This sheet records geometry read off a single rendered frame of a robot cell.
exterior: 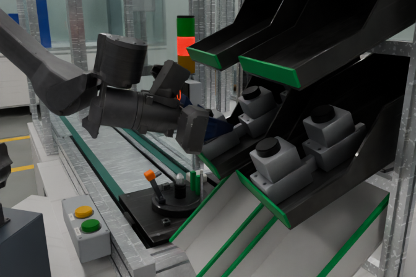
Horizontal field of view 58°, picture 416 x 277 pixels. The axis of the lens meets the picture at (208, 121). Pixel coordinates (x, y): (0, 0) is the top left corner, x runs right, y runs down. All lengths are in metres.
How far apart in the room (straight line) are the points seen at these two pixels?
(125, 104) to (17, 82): 5.37
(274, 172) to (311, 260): 0.17
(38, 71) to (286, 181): 0.37
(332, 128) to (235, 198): 0.30
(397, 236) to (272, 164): 0.17
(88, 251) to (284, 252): 0.45
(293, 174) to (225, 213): 0.27
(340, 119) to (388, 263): 0.19
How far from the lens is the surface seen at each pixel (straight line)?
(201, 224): 0.73
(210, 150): 0.60
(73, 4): 1.84
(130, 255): 0.80
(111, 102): 0.53
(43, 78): 0.57
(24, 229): 0.76
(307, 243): 0.59
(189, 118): 0.49
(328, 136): 0.48
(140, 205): 0.95
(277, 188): 0.47
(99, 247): 0.90
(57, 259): 1.01
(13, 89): 5.90
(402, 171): 0.48
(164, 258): 0.79
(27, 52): 0.59
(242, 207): 0.69
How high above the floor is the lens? 1.42
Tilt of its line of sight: 16 degrees down
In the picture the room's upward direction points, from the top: straight up
